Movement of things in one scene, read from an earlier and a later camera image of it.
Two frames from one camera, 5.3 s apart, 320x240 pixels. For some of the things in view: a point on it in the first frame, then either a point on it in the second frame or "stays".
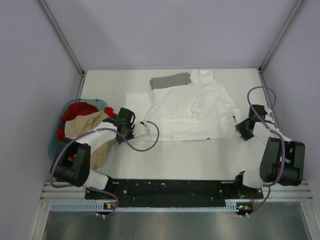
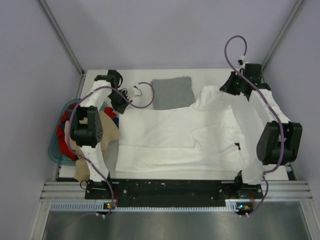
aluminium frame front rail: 287,191 stays
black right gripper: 240,127 → 226,87
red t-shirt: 77,109 stays
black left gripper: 130,127 → 121,108
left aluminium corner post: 62,36 stays
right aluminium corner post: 281,35 stays
